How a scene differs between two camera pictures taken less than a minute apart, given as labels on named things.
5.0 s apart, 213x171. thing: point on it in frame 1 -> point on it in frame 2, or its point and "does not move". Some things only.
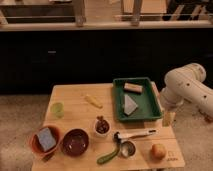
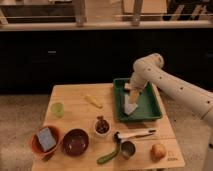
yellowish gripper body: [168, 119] -> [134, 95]
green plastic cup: [58, 108] does not move
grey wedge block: [129, 105] does not move
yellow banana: [93, 100] does not move
